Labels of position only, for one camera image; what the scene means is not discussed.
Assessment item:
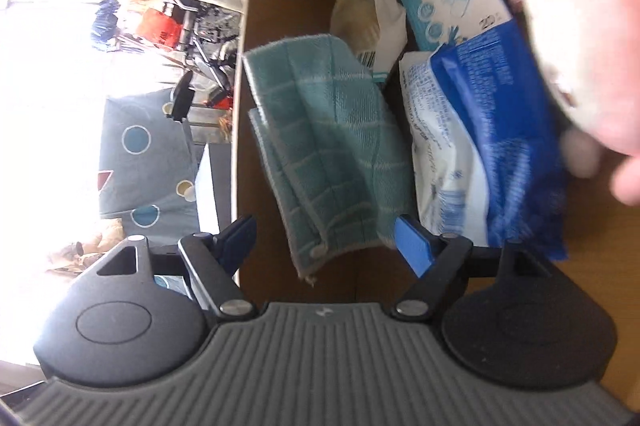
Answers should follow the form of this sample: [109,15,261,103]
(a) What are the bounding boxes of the teal checked cloth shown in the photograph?
[242,35,417,283]

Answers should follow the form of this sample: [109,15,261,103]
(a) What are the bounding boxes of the blue white tissue pack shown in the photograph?
[399,19,569,262]

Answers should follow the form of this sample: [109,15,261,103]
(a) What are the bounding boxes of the grey blanket with circles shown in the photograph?
[96,87,202,223]

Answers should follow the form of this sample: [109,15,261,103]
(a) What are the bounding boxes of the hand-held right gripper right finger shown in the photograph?
[392,215,551,321]

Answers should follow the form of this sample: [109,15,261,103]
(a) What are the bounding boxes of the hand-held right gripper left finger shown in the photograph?
[97,215,258,321]

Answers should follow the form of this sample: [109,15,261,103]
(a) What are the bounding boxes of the bicycle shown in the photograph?
[160,0,248,109]

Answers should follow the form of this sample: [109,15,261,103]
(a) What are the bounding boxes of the pink plush toy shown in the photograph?
[452,0,640,208]

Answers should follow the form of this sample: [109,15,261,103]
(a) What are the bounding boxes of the white paper pouch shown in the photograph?
[330,0,408,86]

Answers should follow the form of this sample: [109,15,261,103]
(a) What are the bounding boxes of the red bag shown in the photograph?
[134,5,182,48]

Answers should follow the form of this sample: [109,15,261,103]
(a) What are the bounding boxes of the blue hanging clothes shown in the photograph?
[91,0,122,53]

